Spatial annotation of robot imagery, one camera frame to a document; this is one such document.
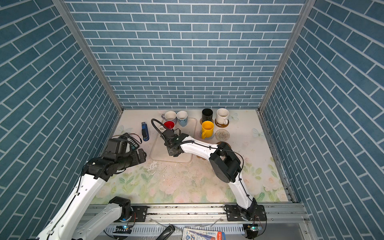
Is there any brown cork round coaster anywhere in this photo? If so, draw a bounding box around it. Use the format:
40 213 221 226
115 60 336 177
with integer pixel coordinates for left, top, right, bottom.
217 142 232 149

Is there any black calculator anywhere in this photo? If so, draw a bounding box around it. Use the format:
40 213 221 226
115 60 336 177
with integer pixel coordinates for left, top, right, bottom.
120 133 140 150

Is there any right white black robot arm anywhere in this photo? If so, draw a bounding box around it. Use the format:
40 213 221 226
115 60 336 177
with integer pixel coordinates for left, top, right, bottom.
160 130 267 222

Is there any white mug grey handle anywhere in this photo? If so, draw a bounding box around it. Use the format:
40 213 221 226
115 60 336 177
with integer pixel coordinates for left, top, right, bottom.
162 111 177 124

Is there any beige serving tray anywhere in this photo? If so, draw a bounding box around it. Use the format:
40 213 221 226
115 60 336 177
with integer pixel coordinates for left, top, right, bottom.
150 117 197 164

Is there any light blue floral mug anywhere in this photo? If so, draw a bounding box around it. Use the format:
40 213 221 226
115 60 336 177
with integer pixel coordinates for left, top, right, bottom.
177 111 188 127

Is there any yellow mug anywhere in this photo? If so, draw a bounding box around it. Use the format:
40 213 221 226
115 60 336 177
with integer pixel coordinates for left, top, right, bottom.
202 121 214 139

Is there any dark brown wooden coaster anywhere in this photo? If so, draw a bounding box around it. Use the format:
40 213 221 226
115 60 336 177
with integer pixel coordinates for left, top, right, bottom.
215 119 229 128

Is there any blue white printed package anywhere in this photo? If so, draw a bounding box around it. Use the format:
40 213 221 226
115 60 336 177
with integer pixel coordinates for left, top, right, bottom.
182 228 226 240

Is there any aluminium front rail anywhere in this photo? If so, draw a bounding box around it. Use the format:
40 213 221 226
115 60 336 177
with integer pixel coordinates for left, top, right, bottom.
142 203 317 240

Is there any red inside mug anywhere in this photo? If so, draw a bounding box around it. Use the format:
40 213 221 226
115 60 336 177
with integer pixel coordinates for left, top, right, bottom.
163 121 176 130

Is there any black handheld device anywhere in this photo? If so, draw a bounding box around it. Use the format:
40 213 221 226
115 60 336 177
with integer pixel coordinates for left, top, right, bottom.
156 225 176 240

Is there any white speckled mug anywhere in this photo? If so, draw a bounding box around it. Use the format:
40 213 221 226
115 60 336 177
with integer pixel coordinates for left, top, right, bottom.
216 108 229 124

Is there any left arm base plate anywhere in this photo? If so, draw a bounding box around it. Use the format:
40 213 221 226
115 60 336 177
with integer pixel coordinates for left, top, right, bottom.
130 205 149 223

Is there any black mug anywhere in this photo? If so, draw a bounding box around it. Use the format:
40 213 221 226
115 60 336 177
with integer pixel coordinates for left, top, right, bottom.
202 109 213 123

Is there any blue grey woven coaster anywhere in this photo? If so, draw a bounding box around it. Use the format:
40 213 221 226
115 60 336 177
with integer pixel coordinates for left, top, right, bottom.
199 131 215 141

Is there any blue stapler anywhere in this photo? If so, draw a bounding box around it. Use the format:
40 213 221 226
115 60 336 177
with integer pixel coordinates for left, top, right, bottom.
142 122 150 142

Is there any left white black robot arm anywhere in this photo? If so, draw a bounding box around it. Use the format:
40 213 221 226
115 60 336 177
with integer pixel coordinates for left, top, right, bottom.
37 138 147 240

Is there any green circuit board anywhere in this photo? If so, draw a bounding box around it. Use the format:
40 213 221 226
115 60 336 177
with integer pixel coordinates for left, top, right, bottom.
113 225 133 235

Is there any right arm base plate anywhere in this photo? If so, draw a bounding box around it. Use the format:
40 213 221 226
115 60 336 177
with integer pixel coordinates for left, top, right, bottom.
224 204 267 222

